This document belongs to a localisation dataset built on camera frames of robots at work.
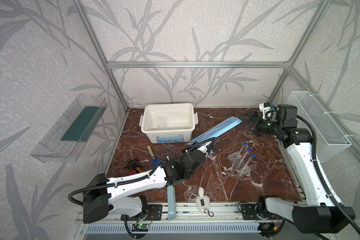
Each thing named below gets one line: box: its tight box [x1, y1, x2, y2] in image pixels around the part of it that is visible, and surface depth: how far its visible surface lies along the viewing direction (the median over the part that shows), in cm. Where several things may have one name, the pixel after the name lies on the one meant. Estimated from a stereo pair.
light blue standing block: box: [167, 185, 176, 220], surface depth 74 cm
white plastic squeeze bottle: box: [195, 186, 211, 212], surface depth 76 cm
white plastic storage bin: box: [139, 103, 199, 144], surface depth 100 cm
